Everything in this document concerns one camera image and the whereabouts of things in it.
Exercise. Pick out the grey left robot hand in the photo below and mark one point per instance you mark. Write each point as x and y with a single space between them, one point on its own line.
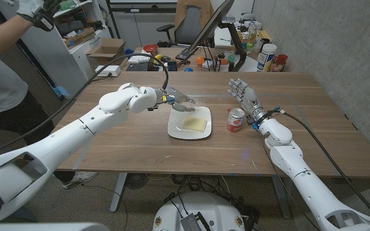
172 96

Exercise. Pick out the gloved person hand with tracker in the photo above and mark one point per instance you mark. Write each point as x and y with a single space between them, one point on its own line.
31 8

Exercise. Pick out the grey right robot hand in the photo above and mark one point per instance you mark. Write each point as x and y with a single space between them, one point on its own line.
249 99

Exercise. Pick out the red and white tin can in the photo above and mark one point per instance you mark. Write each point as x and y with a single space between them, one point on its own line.
235 122

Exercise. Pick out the yellow sponge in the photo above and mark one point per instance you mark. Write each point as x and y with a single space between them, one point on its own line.
195 124

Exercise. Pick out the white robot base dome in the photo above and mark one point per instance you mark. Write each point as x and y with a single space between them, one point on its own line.
210 208

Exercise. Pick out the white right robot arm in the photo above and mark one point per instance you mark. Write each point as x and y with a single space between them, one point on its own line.
276 133

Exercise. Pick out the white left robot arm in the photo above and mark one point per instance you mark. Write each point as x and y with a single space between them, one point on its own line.
75 131

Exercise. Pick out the white square plate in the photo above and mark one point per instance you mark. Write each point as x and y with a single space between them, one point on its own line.
178 132

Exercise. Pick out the black drink can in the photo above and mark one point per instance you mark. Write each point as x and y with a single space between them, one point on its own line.
217 65

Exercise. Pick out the dark blue mug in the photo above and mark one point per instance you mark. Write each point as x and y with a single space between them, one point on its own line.
173 66

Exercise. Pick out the blue disc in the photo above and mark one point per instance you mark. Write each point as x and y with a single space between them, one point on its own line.
188 69

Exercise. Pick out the yellow banana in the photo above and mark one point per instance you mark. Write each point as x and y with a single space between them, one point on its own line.
157 57

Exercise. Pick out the black laptop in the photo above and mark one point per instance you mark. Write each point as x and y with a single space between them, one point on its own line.
138 67

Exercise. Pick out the green ball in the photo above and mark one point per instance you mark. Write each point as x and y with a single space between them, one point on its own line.
231 58

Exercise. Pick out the white wipes canister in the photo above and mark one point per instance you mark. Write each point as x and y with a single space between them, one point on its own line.
266 57

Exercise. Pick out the black keyboard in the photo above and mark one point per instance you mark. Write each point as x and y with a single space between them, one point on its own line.
186 53

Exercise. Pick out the orange ball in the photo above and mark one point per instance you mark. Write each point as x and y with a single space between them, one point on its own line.
200 61

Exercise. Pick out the red bowl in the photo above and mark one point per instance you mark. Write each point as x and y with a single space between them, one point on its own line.
150 48

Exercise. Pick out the white shelf unit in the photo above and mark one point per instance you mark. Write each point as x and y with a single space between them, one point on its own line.
50 61

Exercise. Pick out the printed brown cardboard box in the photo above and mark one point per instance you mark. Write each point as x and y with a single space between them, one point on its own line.
79 38

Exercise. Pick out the blue bin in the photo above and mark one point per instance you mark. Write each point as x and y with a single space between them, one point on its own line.
129 53

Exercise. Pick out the yellow box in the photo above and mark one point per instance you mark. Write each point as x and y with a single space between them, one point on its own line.
263 36

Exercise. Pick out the clear plastic bottle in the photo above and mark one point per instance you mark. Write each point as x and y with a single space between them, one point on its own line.
252 32

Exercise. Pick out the white power box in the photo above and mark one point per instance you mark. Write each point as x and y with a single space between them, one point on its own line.
108 71

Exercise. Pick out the grey office chair tan cover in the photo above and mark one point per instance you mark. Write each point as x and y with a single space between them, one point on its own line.
191 22

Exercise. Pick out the black computer monitor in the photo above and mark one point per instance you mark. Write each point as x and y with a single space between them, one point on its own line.
210 29

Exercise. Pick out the white cabinet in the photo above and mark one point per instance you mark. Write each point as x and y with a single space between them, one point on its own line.
133 29

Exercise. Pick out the open cardboard box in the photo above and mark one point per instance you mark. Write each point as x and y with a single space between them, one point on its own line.
109 49

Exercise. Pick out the blue floor object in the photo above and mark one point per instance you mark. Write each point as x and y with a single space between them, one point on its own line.
61 92

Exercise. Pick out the grey table leg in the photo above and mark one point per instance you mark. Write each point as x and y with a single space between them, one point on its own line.
281 195
118 192

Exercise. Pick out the white sneaker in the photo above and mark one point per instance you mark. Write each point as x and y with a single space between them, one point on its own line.
80 179

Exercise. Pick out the grey finned module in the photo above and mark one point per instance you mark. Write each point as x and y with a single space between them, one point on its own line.
191 223

